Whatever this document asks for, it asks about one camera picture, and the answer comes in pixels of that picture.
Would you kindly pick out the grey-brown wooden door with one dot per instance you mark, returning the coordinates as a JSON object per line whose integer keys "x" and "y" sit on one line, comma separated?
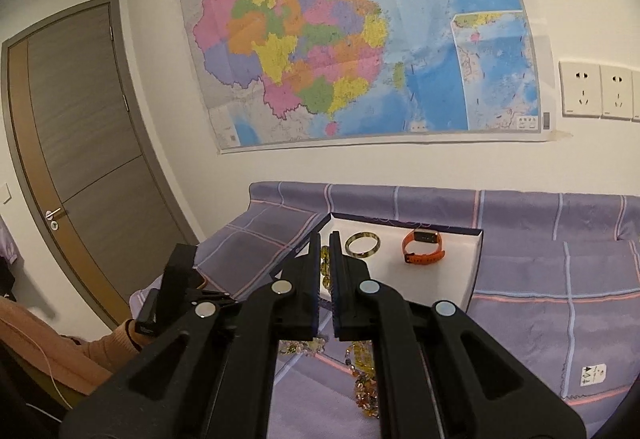
{"x": 85, "y": 129}

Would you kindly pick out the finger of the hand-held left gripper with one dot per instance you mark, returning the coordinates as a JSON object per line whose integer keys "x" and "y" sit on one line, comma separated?
{"x": 215, "y": 296}

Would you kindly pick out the purple checked blanket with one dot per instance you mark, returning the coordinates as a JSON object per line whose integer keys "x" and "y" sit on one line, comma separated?
{"x": 525, "y": 279}

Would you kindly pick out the yellow-green mottled bangle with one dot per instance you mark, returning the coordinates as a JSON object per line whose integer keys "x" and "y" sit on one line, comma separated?
{"x": 348, "y": 249}

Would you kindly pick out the colourful wall map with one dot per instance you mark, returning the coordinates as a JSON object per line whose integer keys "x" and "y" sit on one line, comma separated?
{"x": 350, "y": 29}

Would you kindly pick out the white wall socket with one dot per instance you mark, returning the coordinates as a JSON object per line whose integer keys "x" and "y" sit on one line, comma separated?
{"x": 636, "y": 95}
{"x": 580, "y": 89}
{"x": 617, "y": 93}

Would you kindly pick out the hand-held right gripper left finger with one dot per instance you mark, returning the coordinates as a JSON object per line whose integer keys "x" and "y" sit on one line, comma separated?
{"x": 307, "y": 280}

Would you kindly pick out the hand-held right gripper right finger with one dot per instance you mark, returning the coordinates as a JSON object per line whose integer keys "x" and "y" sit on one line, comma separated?
{"x": 345, "y": 280}

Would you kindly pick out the white fabric label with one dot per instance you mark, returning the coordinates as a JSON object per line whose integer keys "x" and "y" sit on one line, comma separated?
{"x": 593, "y": 375}

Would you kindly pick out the orange smart watch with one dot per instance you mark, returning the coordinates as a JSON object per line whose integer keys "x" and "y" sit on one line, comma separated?
{"x": 425, "y": 258}

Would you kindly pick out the white jewelry tray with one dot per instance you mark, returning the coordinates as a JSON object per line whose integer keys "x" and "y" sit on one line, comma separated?
{"x": 390, "y": 279}

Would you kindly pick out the white wall switch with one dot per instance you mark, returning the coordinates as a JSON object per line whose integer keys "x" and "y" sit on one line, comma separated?
{"x": 4, "y": 193}

